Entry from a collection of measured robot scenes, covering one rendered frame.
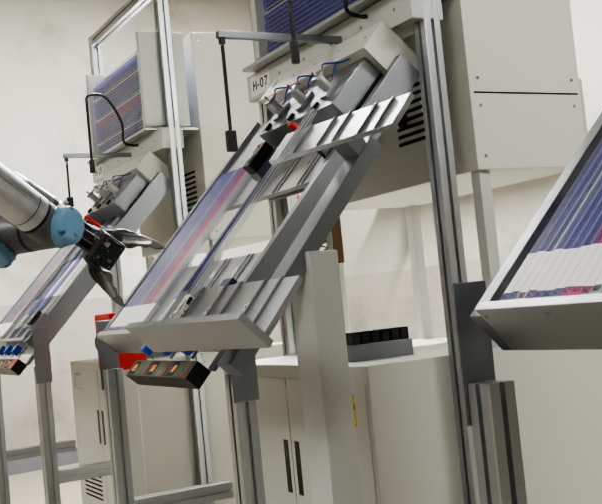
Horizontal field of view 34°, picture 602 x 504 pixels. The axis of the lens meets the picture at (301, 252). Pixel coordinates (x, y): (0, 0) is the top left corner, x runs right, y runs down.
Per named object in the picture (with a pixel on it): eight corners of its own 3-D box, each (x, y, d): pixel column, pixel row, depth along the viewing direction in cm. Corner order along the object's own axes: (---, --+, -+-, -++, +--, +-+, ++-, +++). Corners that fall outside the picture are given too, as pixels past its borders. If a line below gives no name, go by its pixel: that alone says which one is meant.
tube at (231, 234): (168, 338, 158) (163, 333, 157) (164, 338, 159) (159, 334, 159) (317, 112, 180) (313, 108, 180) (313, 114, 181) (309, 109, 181)
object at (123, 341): (232, 352, 184) (203, 328, 182) (119, 353, 242) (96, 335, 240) (235, 346, 185) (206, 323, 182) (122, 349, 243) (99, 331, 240)
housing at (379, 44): (409, 93, 209) (362, 46, 204) (299, 138, 252) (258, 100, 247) (428, 66, 212) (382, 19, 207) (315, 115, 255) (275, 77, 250)
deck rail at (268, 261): (236, 351, 183) (211, 331, 181) (232, 351, 184) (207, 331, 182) (421, 73, 208) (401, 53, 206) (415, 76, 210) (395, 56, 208)
